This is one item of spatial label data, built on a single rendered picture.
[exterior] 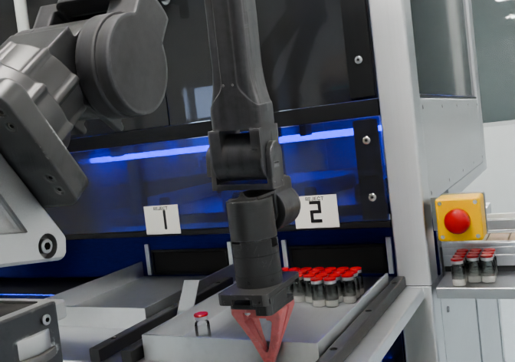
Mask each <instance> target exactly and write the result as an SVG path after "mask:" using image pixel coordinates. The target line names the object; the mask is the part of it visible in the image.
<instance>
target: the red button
mask: <svg viewBox="0 0 515 362"><path fill-rule="evenodd" d="M470 224H471V218H470V216H469V215H468V213H467V212H465V211H464V210H463V209H452V210H451V211H449V212H448V213H447V215H446V216H445V218H444V226H445V228H446V229H447V230H448V231H449V232H451V233H453V234H462V233H464V232H466V231H467V230H468V228H469V226H470Z"/></svg>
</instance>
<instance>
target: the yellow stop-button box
mask: <svg viewBox="0 0 515 362"><path fill-rule="evenodd" d="M435 208H436V216H437V224H438V238H439V240H440V241H442V242H446V241H474V240H483V239H484V237H485V235H486V234H487V232H488V227H487V212H486V204H485V196H484V192H483V191H481V192H469V193H444V194H441V196H439V197H438V198H437V199H436V200H435ZM452 209H463V210H464V211H465V212H467V213H468V215H469V216H470V218H471V224H470V226H469V228H468V230H467V231H466V232H464V233H462V234H453V233H451V232H449V231H448V230H447V229H446V228H445V226H444V218H445V216H446V215H447V213H448V212H449V211H451V210H452Z"/></svg>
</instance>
